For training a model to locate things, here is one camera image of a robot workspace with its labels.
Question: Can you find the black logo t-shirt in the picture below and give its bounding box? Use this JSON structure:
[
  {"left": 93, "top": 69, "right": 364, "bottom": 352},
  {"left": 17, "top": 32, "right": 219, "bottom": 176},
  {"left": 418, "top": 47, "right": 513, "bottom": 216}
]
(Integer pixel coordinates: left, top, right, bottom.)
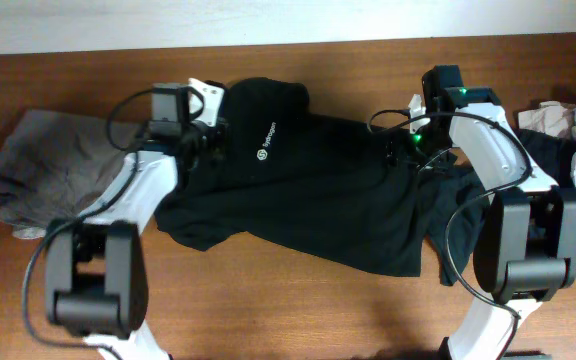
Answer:
[{"left": 155, "top": 77, "right": 427, "bottom": 277}]

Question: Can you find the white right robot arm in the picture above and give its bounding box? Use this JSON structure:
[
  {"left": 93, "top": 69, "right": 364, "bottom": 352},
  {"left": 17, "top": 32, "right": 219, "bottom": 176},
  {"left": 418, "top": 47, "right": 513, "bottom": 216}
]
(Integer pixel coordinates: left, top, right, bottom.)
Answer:
[{"left": 403, "top": 65, "right": 576, "bottom": 359}]

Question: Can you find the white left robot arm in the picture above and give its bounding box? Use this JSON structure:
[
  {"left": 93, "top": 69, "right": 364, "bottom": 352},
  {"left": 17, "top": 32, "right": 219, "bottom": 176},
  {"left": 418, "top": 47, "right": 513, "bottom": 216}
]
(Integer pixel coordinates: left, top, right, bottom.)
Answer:
[{"left": 38, "top": 78, "right": 227, "bottom": 359}]

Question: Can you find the dark teal black garment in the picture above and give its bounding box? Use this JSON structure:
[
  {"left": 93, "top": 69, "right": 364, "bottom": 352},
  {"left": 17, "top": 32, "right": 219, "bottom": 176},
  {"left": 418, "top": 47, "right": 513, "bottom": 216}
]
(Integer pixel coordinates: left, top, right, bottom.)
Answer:
[{"left": 426, "top": 129, "right": 576, "bottom": 286}]

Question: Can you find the grey folded shirt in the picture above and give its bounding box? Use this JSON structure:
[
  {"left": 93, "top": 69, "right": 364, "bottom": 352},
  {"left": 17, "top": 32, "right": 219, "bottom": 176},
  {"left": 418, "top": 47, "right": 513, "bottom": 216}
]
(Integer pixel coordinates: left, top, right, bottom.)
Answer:
[{"left": 0, "top": 110, "right": 124, "bottom": 240}]

